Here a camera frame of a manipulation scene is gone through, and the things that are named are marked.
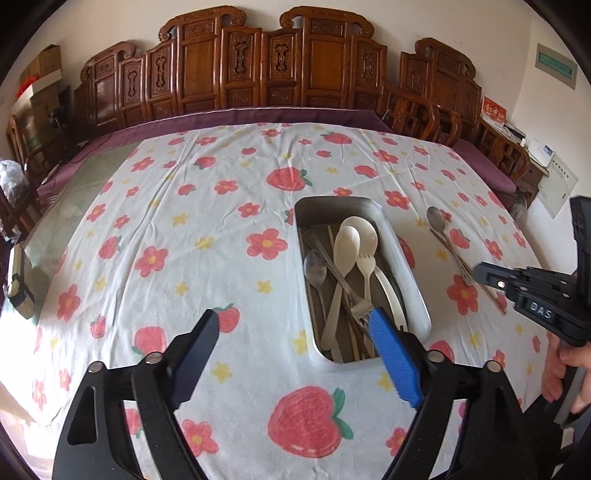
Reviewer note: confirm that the white wall panel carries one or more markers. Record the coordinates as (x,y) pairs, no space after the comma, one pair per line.
(556,189)

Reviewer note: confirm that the grey plastic bag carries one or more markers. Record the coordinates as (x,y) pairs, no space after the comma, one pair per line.
(521,207)

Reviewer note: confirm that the cardboard box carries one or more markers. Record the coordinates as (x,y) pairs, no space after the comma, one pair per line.
(44,108)
(41,62)

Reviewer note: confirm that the cream plastic spoon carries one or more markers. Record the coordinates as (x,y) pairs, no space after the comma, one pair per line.
(369,230)
(346,249)

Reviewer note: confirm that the wooden side table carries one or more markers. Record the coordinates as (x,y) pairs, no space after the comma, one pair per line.
(531,175)

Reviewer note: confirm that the person's right forearm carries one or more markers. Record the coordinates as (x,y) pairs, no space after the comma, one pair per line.
(545,438)

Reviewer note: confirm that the floral strawberry tablecloth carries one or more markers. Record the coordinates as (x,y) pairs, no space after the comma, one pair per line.
(207,207)

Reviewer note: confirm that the purple seat cushion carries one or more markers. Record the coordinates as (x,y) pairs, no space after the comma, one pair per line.
(485,166)

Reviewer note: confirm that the green wall sign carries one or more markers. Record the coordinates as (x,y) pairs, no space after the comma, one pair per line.
(556,67)

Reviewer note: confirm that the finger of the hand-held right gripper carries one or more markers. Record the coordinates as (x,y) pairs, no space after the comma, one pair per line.
(489,276)

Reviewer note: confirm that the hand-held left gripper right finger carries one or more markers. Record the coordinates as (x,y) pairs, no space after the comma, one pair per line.
(397,360)

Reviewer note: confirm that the metal tray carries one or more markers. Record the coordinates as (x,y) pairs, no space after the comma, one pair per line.
(415,295)

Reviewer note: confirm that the white box blue label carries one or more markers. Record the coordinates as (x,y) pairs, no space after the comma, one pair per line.
(541,156)

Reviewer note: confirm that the cream plastic fork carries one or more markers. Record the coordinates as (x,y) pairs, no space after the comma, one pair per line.
(366,272)

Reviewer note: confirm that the black and cream object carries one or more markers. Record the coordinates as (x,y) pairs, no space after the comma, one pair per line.
(21,286)

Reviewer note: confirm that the small metal spoon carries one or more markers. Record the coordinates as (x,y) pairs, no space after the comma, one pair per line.
(436,218)

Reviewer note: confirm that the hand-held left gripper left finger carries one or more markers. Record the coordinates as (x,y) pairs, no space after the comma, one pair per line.
(194,360)

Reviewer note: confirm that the red box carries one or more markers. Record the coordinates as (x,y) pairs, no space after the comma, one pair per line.
(494,110)

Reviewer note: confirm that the person's right hand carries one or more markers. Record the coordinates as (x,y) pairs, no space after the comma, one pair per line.
(556,369)

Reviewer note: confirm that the large metal spoon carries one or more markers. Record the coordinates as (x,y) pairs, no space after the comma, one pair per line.
(315,267)

